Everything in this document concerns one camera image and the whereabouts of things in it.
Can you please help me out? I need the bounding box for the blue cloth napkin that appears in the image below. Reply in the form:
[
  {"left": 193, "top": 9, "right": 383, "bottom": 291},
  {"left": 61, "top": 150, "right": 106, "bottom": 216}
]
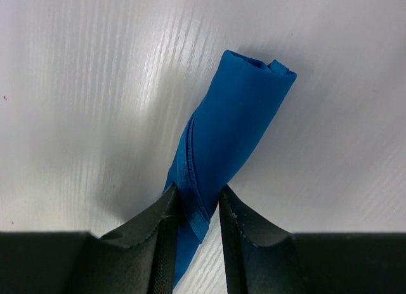
[{"left": 166, "top": 50, "right": 297, "bottom": 282}]

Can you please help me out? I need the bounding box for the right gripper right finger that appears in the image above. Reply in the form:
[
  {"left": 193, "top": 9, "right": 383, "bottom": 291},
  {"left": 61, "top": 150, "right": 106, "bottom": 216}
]
[{"left": 219, "top": 187, "right": 405, "bottom": 293}]

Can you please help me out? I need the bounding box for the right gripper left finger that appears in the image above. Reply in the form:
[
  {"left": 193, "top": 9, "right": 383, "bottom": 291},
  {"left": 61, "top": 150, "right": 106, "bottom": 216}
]
[{"left": 1, "top": 185, "right": 180, "bottom": 293}]

